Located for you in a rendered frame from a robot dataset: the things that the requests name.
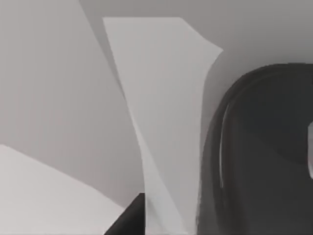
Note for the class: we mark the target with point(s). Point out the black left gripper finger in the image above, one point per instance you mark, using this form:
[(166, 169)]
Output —
[(133, 219)]

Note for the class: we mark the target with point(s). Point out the pale grey rounded box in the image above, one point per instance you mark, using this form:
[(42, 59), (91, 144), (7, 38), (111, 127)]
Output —
[(310, 151)]

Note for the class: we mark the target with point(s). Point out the large black rounded object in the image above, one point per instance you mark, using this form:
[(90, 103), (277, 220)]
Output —
[(264, 151)]

